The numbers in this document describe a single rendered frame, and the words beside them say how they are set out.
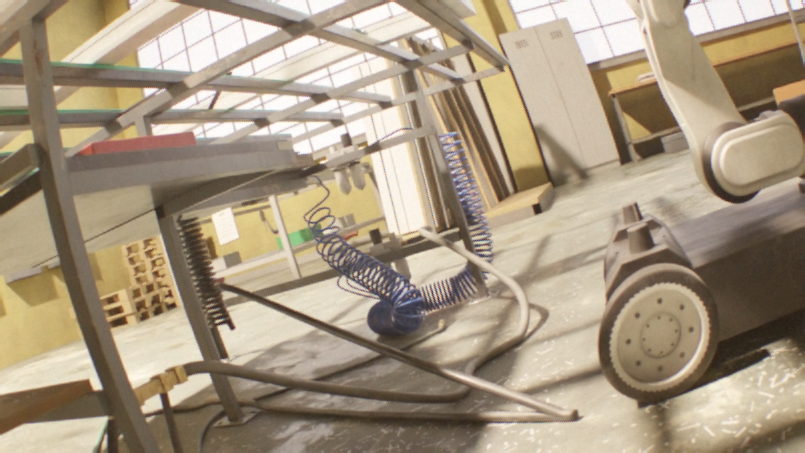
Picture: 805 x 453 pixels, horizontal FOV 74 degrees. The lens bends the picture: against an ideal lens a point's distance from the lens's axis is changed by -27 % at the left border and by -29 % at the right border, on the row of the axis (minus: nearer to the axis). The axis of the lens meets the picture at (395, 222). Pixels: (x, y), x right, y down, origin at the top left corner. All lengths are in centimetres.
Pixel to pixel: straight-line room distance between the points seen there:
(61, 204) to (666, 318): 82
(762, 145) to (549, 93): 728
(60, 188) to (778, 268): 102
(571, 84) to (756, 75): 295
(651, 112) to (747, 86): 166
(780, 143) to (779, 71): 825
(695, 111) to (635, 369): 45
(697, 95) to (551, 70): 723
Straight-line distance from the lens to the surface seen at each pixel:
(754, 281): 102
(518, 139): 843
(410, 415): 128
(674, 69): 114
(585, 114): 830
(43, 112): 87
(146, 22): 130
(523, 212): 514
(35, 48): 90
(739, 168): 112
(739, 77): 915
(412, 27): 212
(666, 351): 97
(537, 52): 838
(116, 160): 99
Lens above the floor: 39
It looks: 1 degrees down
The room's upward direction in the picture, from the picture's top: 18 degrees counter-clockwise
